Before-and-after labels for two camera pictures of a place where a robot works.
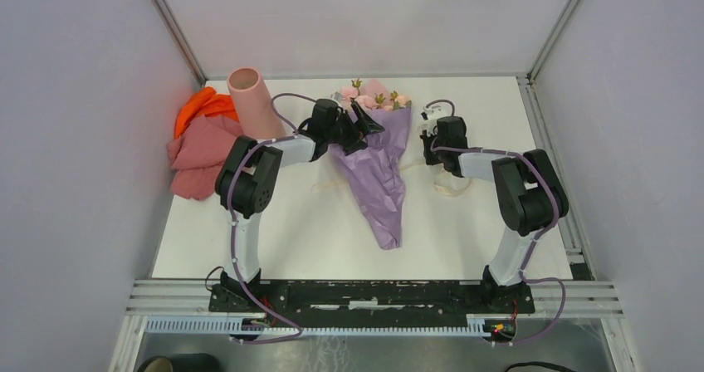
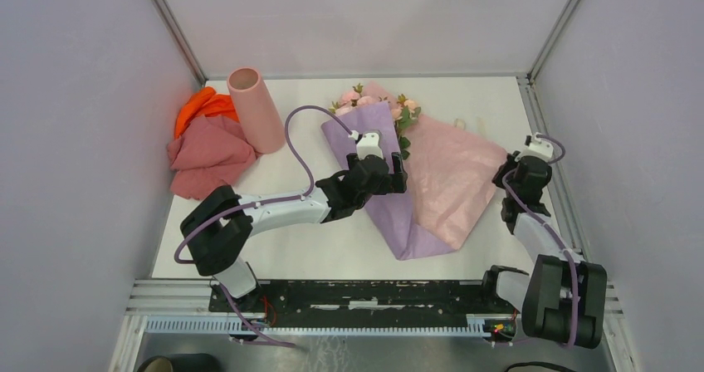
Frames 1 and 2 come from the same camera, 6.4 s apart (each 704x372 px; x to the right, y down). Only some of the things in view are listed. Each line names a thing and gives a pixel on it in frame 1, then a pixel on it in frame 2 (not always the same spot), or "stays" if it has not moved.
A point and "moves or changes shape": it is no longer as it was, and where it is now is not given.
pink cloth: [198, 156] stays
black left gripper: [358, 131] to [399, 178]
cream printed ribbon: [344, 182] to [460, 123]
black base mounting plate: [371, 299] stays
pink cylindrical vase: [253, 105] stays
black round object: [180, 362] stays
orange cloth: [209, 103] stays
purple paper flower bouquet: [378, 170] moves or changes shape
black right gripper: [426, 141] to [510, 163]
